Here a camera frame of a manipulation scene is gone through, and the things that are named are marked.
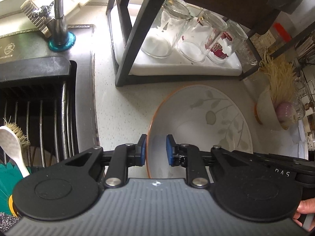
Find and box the translucent plastic bowl back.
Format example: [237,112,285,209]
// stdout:
[290,120,309,160]

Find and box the black kitchen sink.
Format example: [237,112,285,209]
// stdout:
[1,25,99,167]

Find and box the person's right hand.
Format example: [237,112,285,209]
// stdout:
[293,198,315,226]

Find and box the white bowl with garlic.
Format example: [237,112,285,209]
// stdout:
[254,87,298,131]

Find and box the white rice spoon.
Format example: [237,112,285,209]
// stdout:
[0,126,30,178]

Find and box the teal flower sponge holder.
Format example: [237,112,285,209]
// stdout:
[0,162,23,215]

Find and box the black knife and dish rack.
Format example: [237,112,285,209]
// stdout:
[64,0,315,87]

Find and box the bundle of dry noodles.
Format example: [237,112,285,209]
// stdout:
[259,53,295,108]

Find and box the red lid pickle jar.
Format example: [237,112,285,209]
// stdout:
[266,22,292,47]

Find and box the small chrome faucet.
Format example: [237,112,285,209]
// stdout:
[21,0,76,52]

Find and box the wire rack with glass cups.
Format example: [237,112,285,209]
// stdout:
[293,71,314,120]

